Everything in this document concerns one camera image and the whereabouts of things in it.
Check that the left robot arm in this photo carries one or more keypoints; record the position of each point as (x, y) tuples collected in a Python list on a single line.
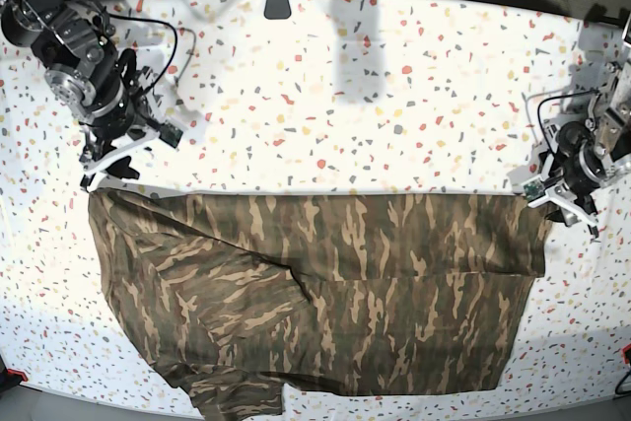
[(598, 89)]

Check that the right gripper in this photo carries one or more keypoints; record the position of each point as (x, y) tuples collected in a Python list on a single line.
[(122, 107)]

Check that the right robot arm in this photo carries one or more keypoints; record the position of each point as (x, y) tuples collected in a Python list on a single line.
[(71, 39)]

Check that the red black clamp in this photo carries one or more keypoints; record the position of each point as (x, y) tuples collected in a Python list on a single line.
[(10, 378)]

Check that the camouflage T-shirt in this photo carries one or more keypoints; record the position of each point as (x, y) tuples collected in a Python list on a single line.
[(231, 298)]

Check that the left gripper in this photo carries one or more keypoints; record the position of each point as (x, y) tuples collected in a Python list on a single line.
[(582, 162)]

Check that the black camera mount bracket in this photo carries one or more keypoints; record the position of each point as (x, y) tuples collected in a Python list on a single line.
[(277, 10)]

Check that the terrazzo pattern table cloth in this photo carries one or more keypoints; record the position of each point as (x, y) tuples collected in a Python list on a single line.
[(345, 95)]

